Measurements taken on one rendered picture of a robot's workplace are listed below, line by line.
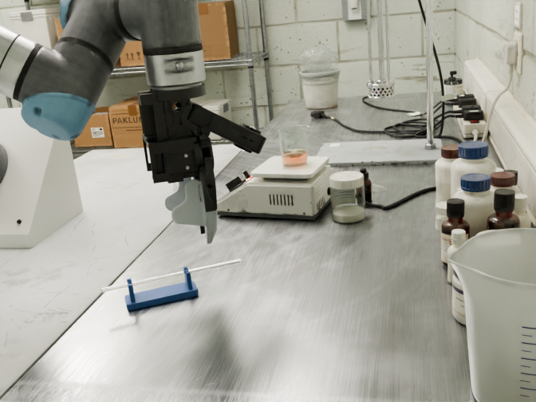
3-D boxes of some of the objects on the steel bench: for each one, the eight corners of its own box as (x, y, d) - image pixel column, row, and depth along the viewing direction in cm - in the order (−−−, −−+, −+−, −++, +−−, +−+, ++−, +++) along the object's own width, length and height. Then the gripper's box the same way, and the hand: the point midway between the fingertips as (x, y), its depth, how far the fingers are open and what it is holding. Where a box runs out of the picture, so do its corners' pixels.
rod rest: (127, 312, 85) (123, 288, 84) (124, 301, 88) (120, 277, 87) (199, 295, 88) (195, 272, 87) (194, 285, 91) (191, 263, 90)
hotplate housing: (214, 217, 119) (210, 177, 116) (242, 195, 130) (238, 158, 128) (327, 222, 110) (324, 179, 108) (346, 199, 122) (344, 159, 119)
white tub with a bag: (314, 112, 211) (309, 47, 204) (294, 107, 223) (289, 45, 217) (349, 105, 217) (346, 42, 210) (329, 100, 229) (325, 41, 222)
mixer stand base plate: (312, 167, 146) (312, 163, 145) (323, 146, 164) (322, 142, 164) (445, 163, 139) (445, 158, 139) (441, 141, 157) (441, 137, 157)
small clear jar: (458, 225, 104) (458, 200, 102) (459, 234, 100) (459, 208, 99) (435, 225, 105) (434, 201, 103) (435, 234, 101) (435, 208, 100)
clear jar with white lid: (371, 220, 110) (369, 176, 107) (340, 226, 108) (337, 183, 106) (356, 210, 115) (355, 168, 113) (326, 216, 114) (324, 174, 111)
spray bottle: (455, 102, 204) (456, 69, 201) (459, 104, 200) (459, 71, 197) (444, 104, 204) (444, 70, 201) (447, 105, 201) (447, 72, 197)
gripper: (133, 86, 84) (155, 234, 91) (143, 96, 74) (166, 262, 80) (195, 79, 86) (212, 223, 93) (214, 88, 76) (230, 249, 83)
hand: (210, 228), depth 87 cm, fingers open, 3 cm apart
